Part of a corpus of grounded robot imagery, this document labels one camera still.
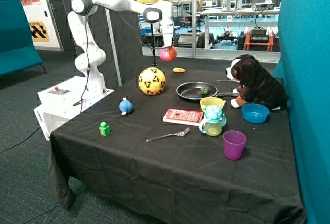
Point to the blue plastic bowl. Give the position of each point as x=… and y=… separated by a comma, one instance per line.
x=255, y=113

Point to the black tablecloth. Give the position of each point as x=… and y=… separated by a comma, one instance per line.
x=178, y=179

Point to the silver metal fork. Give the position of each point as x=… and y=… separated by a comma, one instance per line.
x=181, y=133

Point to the yellow toy banana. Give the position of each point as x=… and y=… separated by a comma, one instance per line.
x=179, y=70

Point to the red book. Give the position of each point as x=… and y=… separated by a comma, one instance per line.
x=186, y=117

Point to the yellow black soccer ball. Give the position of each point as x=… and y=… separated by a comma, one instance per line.
x=151, y=81

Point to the teal partition wall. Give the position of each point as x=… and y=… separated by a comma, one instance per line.
x=303, y=27

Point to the teal sofa bench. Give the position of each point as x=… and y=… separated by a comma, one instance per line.
x=17, y=49

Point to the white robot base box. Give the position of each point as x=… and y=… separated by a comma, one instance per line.
x=57, y=101

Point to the black frying pan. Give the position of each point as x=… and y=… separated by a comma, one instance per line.
x=192, y=91

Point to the multicolour plush ball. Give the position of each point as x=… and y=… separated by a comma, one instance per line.
x=168, y=54

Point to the green toy broccoli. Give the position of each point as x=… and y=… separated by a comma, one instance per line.
x=205, y=90

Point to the blue plush ball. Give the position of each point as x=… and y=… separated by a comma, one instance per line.
x=125, y=106

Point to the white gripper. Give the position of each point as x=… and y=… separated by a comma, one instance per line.
x=167, y=34

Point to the yellow plastic bowl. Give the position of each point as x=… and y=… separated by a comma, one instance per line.
x=207, y=101

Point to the purple plastic cup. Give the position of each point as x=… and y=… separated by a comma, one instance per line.
x=234, y=142

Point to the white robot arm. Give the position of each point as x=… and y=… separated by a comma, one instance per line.
x=160, y=12

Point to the green sippy cup teal lid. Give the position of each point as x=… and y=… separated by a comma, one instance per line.
x=213, y=121

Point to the green toy block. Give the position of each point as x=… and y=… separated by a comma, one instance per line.
x=104, y=129

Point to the plush brown dog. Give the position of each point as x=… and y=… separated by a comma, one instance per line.
x=256, y=84

